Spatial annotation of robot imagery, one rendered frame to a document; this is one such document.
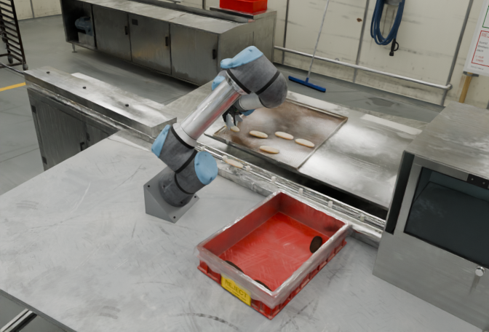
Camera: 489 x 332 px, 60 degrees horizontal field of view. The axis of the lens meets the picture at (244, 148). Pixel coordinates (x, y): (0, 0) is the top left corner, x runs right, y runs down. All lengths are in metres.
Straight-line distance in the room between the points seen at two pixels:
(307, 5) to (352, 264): 4.64
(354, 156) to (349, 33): 3.74
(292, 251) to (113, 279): 0.62
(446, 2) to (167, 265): 4.37
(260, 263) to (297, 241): 0.19
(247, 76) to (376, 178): 0.77
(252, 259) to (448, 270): 0.62
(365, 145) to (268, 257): 0.82
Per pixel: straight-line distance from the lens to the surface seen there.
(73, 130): 2.88
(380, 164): 1.99
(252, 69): 1.47
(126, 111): 2.40
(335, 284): 1.50
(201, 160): 1.57
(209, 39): 4.70
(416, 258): 1.46
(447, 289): 1.49
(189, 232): 1.64
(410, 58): 5.42
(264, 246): 1.58
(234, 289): 1.39
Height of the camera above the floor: 1.87
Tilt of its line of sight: 28 degrees down
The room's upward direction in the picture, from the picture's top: 3 degrees clockwise
